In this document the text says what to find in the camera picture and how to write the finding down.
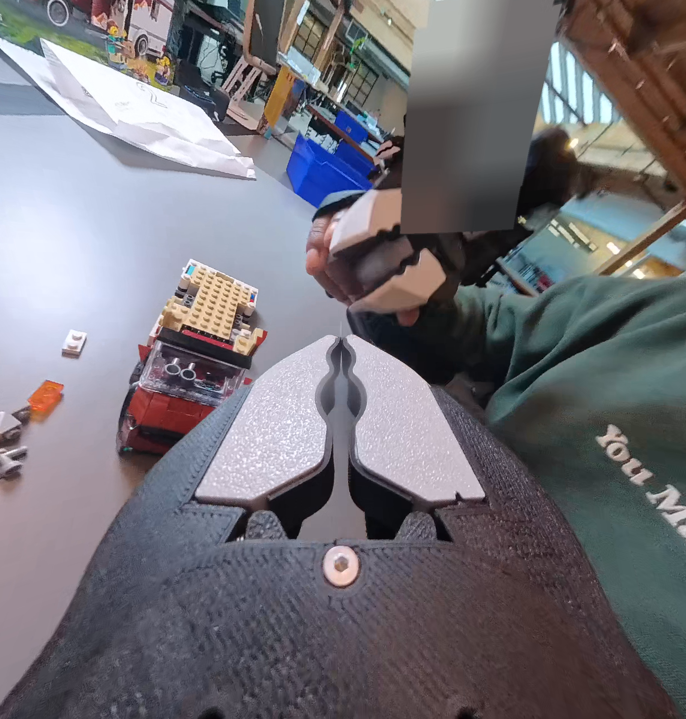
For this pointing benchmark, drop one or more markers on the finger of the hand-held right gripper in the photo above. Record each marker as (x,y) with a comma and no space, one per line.
(410,286)
(365,219)

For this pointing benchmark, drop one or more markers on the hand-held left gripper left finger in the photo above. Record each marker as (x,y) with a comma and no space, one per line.
(264,438)

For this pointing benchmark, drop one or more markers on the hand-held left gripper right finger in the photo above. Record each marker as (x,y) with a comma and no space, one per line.
(416,438)

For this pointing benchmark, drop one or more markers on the red and tan brick truck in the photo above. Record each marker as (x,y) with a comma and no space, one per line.
(208,314)

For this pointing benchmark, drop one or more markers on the person's right forearm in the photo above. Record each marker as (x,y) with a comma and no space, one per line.
(489,331)

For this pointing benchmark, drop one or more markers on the grey desk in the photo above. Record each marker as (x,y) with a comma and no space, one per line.
(123,224)

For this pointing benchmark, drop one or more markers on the person's right hand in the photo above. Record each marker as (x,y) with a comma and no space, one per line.
(326,258)

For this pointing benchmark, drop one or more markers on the blue storage bin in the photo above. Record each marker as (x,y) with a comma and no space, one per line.
(320,168)

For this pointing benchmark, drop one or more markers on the green sweatshirt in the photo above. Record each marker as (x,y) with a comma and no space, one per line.
(601,421)

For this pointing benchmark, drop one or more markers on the small white plate brick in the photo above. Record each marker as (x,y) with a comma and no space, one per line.
(74,342)

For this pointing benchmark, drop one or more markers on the orange transparent flat brick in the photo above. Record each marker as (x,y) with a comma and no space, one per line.
(46,396)

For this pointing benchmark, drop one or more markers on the white paper bag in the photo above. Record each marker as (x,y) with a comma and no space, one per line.
(135,112)

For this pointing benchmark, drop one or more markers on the pile of small loose bricks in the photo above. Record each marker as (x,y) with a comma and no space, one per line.
(0,438)

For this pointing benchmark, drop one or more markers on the blue toy box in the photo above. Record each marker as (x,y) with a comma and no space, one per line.
(67,22)

